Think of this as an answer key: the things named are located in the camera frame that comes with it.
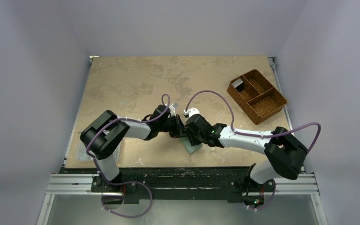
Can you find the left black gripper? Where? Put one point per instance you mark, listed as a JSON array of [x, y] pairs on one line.
[[180, 131]]

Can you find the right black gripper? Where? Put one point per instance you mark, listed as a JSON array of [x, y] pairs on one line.
[[189, 121]]

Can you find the green card holder wallet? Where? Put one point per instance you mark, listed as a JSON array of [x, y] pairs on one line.
[[188, 147]]

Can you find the brown woven divided basket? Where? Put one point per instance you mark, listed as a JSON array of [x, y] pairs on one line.
[[259, 100]]

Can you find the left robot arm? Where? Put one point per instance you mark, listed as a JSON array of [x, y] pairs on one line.
[[104, 135]]

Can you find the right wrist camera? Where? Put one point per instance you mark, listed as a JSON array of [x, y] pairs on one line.
[[190, 112]]

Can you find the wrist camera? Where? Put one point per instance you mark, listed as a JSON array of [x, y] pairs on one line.
[[174, 106], [190, 112]]

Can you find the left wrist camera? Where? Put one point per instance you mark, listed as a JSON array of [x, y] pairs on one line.
[[174, 106]]

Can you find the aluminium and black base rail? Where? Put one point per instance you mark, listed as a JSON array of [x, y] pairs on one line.
[[182, 183]]

